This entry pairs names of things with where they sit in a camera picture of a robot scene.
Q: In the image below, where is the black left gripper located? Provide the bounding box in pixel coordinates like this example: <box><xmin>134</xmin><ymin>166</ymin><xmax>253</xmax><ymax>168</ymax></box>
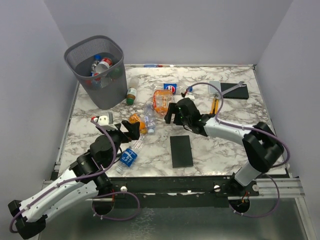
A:
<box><xmin>101</xmin><ymin>120</ymin><xmax>140</xmax><ymax>167</ymax></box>

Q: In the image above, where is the large orange juice bottle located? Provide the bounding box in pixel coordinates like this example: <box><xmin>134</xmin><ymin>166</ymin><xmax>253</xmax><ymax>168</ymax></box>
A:
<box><xmin>152</xmin><ymin>89</ymin><xmax>175</xmax><ymax>116</ymax></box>

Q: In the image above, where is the blue label bottle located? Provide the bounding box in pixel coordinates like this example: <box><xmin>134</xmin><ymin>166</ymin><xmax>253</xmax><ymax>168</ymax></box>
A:
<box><xmin>116</xmin><ymin>138</ymin><xmax>145</xmax><ymax>175</ymax></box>
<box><xmin>92</xmin><ymin>54</ymin><xmax>102</xmax><ymax>66</ymax></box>

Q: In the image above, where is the green plastic bottle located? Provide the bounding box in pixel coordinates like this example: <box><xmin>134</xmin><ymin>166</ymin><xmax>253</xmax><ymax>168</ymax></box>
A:
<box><xmin>112</xmin><ymin>67</ymin><xmax>123</xmax><ymax>79</ymax></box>

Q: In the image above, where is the red label water bottle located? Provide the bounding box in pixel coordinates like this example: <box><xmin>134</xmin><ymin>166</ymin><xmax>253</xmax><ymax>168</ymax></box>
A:
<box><xmin>91</xmin><ymin>57</ymin><xmax>113</xmax><ymax>76</ymax></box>

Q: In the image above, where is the red label bottle red cap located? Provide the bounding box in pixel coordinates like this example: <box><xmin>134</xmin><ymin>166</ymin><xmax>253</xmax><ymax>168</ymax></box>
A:
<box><xmin>85</xmin><ymin>77</ymin><xmax>101</xmax><ymax>90</ymax></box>

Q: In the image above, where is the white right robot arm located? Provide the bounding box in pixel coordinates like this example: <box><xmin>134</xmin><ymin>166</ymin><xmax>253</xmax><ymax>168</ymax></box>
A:
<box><xmin>164</xmin><ymin>97</ymin><xmax>285</xmax><ymax>196</ymax></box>

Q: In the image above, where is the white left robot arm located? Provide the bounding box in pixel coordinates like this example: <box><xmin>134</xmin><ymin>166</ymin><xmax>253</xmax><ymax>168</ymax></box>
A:
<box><xmin>8</xmin><ymin>115</ymin><xmax>140</xmax><ymax>240</ymax></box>

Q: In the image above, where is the grey mesh waste bin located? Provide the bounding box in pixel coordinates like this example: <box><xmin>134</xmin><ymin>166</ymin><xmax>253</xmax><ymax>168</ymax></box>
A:
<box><xmin>63</xmin><ymin>35</ymin><xmax>128</xmax><ymax>110</ymax></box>

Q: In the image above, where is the small orange juice bottle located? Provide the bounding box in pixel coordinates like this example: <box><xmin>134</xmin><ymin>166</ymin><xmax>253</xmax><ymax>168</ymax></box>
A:
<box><xmin>128</xmin><ymin>113</ymin><xmax>148</xmax><ymax>135</ymax></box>

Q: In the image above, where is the pepsi label clear bottle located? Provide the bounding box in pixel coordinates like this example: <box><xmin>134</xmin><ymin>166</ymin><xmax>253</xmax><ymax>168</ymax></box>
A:
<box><xmin>153</xmin><ymin>82</ymin><xmax>189</xmax><ymax>95</ymax></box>

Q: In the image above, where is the clear crushed bottle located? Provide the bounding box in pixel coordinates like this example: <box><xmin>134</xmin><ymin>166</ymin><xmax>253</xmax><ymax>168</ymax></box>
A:
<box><xmin>144</xmin><ymin>103</ymin><xmax>156</xmax><ymax>135</ymax></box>

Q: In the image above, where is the brown bottle green cap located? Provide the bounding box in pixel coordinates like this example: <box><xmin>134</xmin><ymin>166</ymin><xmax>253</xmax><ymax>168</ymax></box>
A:
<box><xmin>126</xmin><ymin>78</ymin><xmax>139</xmax><ymax>106</ymax></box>

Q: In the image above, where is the yellow utility knife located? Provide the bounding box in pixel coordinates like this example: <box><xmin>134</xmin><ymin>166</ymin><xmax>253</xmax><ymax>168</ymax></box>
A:
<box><xmin>210</xmin><ymin>97</ymin><xmax>219</xmax><ymax>115</ymax></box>

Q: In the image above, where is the grey white hub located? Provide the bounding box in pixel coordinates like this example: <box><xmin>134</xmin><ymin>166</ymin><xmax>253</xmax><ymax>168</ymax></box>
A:
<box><xmin>208</xmin><ymin>80</ymin><xmax>221</xmax><ymax>95</ymax></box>

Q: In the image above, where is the silver wrench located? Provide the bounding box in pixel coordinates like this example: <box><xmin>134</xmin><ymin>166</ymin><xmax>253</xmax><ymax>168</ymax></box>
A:
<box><xmin>214</xmin><ymin>81</ymin><xmax>247</xmax><ymax>99</ymax></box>

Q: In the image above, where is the blue red pen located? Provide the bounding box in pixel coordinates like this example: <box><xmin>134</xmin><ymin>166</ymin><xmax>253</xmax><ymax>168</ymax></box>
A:
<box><xmin>143</xmin><ymin>64</ymin><xmax>163</xmax><ymax>68</ymax></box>

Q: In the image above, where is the black box rear right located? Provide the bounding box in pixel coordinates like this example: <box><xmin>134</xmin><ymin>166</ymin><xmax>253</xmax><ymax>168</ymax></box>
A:
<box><xmin>220</xmin><ymin>83</ymin><xmax>249</xmax><ymax>100</ymax></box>

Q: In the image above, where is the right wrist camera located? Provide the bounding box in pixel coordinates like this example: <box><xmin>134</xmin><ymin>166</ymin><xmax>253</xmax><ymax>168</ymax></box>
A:
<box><xmin>180</xmin><ymin>86</ymin><xmax>196</xmax><ymax>101</ymax></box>

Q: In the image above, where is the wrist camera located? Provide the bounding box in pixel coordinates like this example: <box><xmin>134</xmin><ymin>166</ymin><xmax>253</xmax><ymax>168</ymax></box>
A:
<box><xmin>91</xmin><ymin>111</ymin><xmax>115</xmax><ymax>131</ymax></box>
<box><xmin>180</xmin><ymin>86</ymin><xmax>196</xmax><ymax>101</ymax></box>

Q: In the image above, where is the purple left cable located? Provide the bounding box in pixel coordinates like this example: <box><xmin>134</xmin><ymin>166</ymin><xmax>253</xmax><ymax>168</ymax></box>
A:
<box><xmin>9</xmin><ymin>118</ymin><xmax>141</xmax><ymax>233</ymax></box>

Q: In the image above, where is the purple cable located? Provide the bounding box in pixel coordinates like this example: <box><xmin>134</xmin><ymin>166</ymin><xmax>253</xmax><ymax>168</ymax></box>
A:
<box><xmin>189</xmin><ymin>82</ymin><xmax>292</xmax><ymax>219</ymax></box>
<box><xmin>9</xmin><ymin>118</ymin><xmax>141</xmax><ymax>233</ymax></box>

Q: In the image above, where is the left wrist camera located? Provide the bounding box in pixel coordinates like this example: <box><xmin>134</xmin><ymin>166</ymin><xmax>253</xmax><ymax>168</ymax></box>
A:
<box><xmin>91</xmin><ymin>111</ymin><xmax>115</xmax><ymax>131</ymax></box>

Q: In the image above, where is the black network switch centre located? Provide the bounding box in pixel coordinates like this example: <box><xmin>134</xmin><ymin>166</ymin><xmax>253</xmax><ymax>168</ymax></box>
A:
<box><xmin>170</xmin><ymin>135</ymin><xmax>194</xmax><ymax>169</ymax></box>

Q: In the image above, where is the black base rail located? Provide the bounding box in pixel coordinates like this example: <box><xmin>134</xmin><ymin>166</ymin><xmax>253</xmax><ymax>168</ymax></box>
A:
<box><xmin>82</xmin><ymin>174</ymin><xmax>253</xmax><ymax>210</ymax></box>

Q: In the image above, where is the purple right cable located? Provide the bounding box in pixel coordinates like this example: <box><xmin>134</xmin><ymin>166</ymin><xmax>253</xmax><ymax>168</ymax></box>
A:
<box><xmin>189</xmin><ymin>82</ymin><xmax>292</xmax><ymax>219</ymax></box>

